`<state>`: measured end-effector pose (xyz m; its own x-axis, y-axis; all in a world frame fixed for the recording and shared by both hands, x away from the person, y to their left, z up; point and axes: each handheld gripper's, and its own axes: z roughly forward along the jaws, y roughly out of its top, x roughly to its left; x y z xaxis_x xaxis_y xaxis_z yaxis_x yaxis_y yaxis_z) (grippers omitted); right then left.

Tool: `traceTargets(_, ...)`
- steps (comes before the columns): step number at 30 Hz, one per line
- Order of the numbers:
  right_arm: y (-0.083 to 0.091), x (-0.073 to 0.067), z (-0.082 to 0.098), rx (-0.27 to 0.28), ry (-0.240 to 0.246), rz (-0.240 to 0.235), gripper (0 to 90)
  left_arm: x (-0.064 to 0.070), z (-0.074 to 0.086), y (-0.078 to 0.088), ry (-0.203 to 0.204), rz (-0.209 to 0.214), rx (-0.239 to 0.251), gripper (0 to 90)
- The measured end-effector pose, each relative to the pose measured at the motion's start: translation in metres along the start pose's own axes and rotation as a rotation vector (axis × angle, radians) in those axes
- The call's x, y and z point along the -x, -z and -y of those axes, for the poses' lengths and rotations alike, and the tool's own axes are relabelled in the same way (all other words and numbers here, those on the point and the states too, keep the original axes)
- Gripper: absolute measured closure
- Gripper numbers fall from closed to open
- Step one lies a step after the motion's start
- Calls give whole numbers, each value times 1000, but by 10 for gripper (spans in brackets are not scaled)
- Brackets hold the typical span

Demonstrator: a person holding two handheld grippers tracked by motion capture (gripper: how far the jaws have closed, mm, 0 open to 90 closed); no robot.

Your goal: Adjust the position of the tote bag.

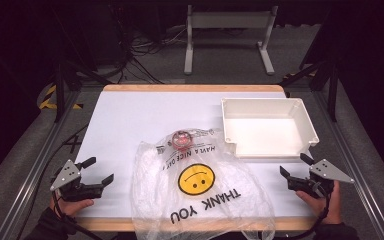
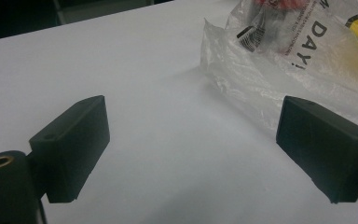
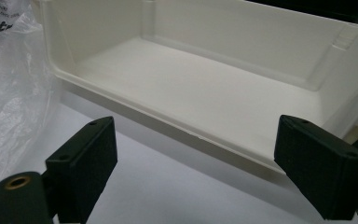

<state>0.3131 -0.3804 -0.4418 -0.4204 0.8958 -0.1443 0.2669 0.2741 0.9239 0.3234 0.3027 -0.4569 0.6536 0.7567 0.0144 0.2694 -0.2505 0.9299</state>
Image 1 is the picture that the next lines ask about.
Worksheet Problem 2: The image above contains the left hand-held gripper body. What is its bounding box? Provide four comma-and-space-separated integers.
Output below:
49, 159, 104, 202

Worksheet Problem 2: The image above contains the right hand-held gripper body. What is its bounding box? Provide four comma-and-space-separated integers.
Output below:
288, 158, 355, 200

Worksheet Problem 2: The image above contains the clear plastic smiley bag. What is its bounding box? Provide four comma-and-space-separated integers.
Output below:
130, 127, 278, 240

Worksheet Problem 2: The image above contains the round red container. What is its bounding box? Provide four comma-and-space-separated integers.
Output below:
170, 129, 194, 152

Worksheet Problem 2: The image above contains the person's left hand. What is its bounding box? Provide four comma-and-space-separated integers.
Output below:
49, 196, 95, 218

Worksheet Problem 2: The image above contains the person's right hand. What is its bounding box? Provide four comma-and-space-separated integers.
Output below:
295, 181, 343, 225

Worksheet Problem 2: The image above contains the white plastic bin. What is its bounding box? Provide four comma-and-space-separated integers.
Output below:
220, 97, 320, 160

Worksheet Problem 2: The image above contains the yellow black hazard tape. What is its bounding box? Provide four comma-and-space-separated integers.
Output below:
39, 84, 84, 111

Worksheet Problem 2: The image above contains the black metal stand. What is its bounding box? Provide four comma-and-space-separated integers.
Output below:
53, 58, 113, 123
279, 59, 340, 123

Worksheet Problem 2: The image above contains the white metal stand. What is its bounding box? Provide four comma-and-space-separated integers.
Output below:
183, 4, 279, 76

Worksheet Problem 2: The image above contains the thin black floor cable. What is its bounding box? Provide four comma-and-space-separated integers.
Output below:
22, 123, 91, 240

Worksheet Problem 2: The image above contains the aluminium rail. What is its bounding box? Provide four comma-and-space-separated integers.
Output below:
0, 89, 81, 240
313, 89, 384, 240

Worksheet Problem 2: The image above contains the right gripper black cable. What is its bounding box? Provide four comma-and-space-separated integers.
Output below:
273, 191, 333, 240

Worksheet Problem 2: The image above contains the bundle of floor cables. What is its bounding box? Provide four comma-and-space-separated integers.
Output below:
113, 24, 188, 84

